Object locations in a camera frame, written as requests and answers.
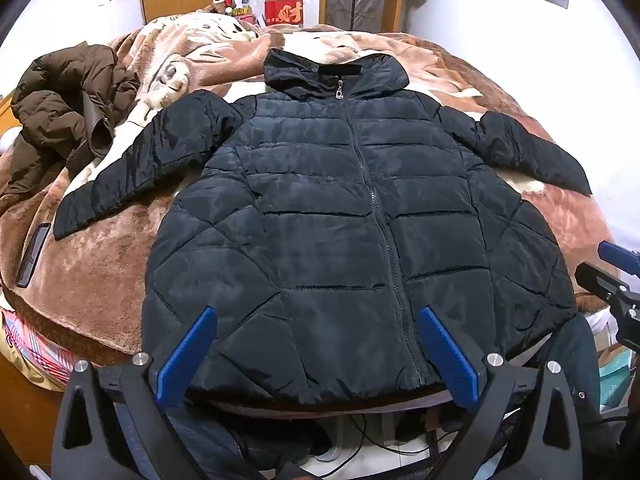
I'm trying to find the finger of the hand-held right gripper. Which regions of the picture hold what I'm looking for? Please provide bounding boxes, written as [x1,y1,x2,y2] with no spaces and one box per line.
[598,241,640,277]
[574,261,632,306]

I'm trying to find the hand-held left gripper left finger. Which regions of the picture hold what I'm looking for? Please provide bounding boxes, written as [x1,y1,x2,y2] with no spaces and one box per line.
[50,306,218,480]

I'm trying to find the red gift box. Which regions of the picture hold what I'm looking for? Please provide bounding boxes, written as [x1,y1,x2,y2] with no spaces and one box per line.
[264,0,304,28]

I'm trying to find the wooden bed frame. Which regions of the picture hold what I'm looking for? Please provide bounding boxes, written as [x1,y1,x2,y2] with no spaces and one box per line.
[0,350,68,466]

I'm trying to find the black cable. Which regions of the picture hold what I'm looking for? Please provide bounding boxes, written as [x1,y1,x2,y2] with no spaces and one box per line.
[320,410,451,480]

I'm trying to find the brown jacket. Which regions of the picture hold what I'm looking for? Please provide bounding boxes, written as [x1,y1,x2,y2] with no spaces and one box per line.
[0,44,141,201]

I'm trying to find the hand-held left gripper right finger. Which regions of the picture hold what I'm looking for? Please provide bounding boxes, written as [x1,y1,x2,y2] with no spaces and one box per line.
[418,306,583,480]

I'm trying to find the brown printed plush blanket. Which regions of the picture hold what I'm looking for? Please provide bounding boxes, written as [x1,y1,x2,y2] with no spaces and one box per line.
[0,14,618,361]

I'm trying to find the black puffer jacket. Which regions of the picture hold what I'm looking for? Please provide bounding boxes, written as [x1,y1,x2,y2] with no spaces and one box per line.
[52,49,593,408]

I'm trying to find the teal cardboard box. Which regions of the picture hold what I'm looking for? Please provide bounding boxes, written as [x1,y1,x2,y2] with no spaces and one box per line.
[597,347,636,411]

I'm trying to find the plaid bed sheet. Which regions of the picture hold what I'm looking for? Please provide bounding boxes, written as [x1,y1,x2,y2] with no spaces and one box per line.
[0,307,87,391]

